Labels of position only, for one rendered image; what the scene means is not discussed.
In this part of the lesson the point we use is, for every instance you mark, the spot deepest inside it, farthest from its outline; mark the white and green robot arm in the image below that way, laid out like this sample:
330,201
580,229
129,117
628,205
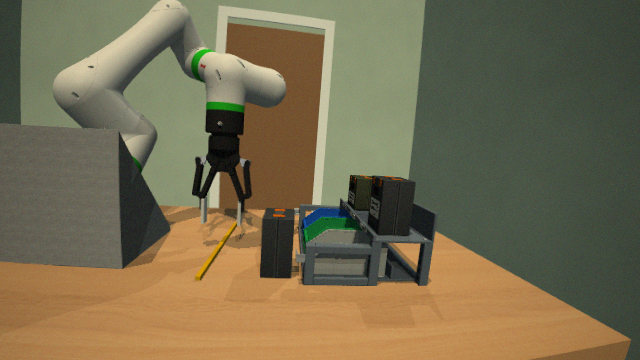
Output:
91,91

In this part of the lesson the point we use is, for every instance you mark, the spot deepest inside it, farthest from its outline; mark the grey metal shelf rack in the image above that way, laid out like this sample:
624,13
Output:
422,231

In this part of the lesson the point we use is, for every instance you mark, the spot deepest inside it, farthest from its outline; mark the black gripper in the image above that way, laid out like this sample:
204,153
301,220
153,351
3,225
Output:
224,158

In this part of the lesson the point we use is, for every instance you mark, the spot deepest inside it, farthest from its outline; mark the green open bin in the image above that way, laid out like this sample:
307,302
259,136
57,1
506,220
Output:
325,223

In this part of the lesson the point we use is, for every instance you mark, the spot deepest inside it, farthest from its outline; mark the yellow bar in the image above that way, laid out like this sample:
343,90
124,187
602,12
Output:
211,258

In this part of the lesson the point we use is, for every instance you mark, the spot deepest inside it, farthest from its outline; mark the blue bin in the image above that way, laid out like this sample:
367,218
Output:
324,212

